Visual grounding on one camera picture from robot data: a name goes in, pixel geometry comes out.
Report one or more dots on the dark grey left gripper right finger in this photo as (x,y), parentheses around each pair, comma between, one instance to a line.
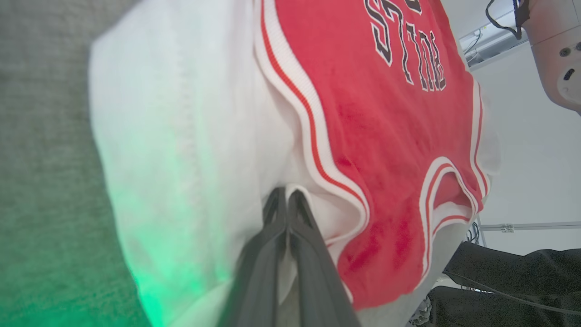
(317,281)

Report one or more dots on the grey fabric sofa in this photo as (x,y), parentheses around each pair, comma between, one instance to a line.
(45,136)

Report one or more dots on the black fabric covered object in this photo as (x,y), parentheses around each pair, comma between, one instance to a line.
(522,272)

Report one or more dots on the white wall conduit pipe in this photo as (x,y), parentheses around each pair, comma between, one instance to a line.
(544,225)

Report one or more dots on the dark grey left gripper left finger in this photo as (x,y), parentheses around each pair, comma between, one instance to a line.
(258,272)

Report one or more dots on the red and white jersey garment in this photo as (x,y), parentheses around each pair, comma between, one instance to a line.
(386,159)

